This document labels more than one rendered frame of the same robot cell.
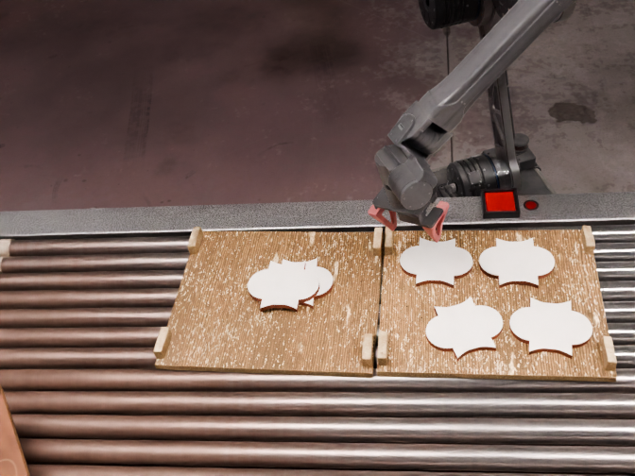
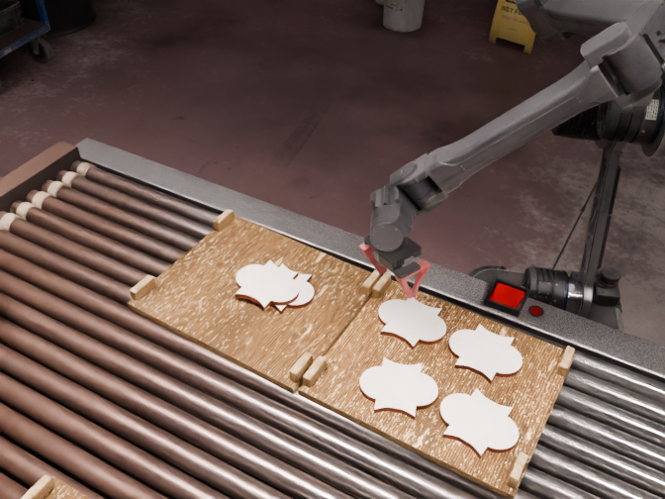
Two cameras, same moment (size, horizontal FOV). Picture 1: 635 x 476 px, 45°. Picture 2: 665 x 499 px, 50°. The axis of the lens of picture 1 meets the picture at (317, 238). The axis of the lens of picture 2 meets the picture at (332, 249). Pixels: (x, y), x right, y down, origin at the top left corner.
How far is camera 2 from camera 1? 0.37 m
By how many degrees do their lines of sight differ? 13
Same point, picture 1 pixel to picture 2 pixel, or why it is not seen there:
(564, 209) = (566, 327)
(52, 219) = (133, 162)
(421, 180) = (394, 224)
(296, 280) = (279, 284)
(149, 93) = (319, 120)
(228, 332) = (200, 303)
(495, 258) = (467, 340)
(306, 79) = not seen: hidden behind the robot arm
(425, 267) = (398, 321)
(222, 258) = (237, 243)
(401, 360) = (325, 389)
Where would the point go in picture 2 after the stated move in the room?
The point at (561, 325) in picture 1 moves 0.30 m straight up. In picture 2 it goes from (489, 425) to (522, 301)
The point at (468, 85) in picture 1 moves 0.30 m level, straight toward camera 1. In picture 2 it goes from (471, 151) to (377, 252)
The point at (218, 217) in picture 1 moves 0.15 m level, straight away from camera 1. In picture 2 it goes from (258, 212) to (270, 176)
